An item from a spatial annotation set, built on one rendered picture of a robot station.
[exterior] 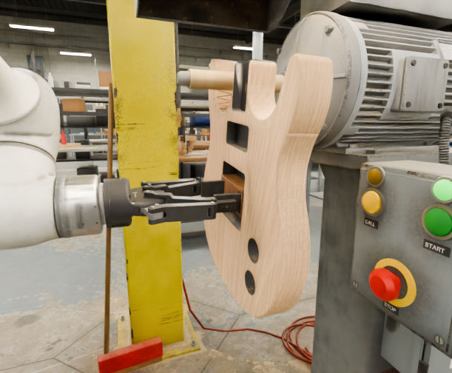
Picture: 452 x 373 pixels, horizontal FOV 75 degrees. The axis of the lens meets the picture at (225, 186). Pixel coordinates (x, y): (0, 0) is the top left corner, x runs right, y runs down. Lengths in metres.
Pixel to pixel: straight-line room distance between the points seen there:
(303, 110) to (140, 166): 1.13
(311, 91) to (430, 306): 0.28
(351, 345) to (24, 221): 0.73
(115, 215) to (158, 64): 1.06
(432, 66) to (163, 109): 1.06
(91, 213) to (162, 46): 1.10
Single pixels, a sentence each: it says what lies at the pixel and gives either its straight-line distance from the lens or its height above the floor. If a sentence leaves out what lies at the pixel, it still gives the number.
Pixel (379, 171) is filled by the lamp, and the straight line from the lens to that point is 0.43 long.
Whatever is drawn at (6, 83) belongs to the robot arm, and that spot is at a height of 1.22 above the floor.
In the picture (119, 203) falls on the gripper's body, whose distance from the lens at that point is 0.44.
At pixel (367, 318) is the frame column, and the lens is 0.78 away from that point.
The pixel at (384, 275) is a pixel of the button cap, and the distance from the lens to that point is 0.42.
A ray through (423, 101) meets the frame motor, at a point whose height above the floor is 1.21.
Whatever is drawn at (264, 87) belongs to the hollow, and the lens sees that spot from 0.46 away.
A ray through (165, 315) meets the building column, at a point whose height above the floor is 0.20.
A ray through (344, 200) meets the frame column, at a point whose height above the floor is 1.00.
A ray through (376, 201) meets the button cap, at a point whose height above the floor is 1.07.
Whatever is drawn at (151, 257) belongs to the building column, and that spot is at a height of 0.53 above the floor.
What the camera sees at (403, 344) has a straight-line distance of 0.78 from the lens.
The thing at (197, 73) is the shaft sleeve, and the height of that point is 1.26.
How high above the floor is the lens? 1.17
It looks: 12 degrees down
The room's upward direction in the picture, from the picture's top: straight up
